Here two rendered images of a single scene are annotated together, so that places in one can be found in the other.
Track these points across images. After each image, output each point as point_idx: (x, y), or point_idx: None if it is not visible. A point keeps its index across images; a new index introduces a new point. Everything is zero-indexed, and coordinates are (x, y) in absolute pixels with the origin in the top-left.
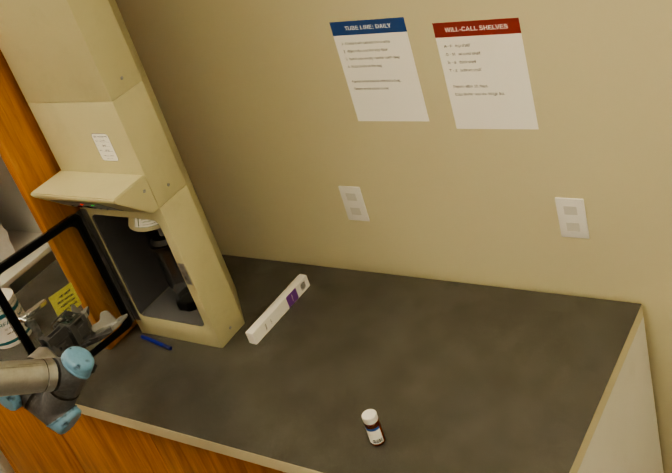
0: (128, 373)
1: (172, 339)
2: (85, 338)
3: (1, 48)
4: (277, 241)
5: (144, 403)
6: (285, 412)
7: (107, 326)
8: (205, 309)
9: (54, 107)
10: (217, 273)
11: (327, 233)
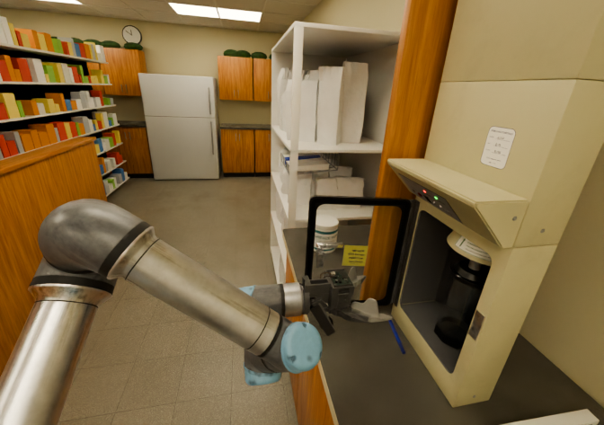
0: (359, 340)
1: (409, 344)
2: (340, 307)
3: (457, 12)
4: (560, 342)
5: (350, 389)
6: None
7: (366, 314)
8: (467, 369)
9: (467, 87)
10: (505, 346)
11: None
